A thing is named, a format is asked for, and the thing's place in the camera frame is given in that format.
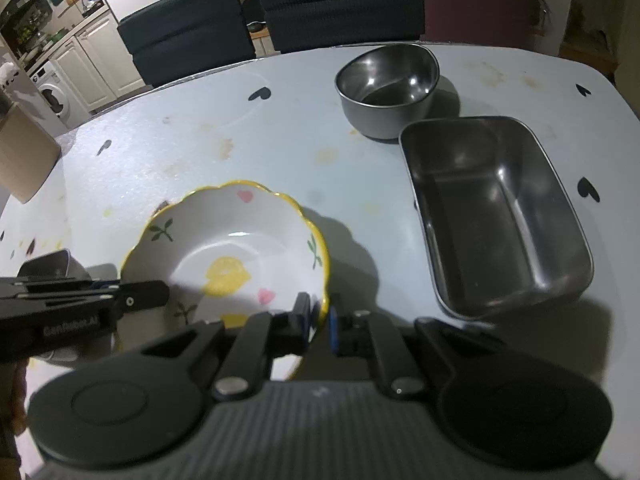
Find yellow rim floral bowl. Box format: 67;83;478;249
116;180;330;350

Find rectangular stainless steel tray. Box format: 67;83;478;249
399;116;594;321

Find round stainless steel bowl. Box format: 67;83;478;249
334;44;440;141

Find cream ceramic cup bowl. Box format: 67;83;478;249
17;249;90;366

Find person's left hand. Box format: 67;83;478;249
1;360;28;479

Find brown cardboard box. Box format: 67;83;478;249
0;103;61;204

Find white washing machine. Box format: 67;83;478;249
30;61;91;129

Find white kitchen cabinets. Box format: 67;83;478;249
49;8;145;112

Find left dark blue chair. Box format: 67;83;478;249
117;0;256;88

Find dark blue chair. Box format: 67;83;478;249
259;0;425;53
117;0;256;88

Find right dark blue chair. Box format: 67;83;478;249
259;0;425;53

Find maroon armchair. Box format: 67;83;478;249
422;0;541;49

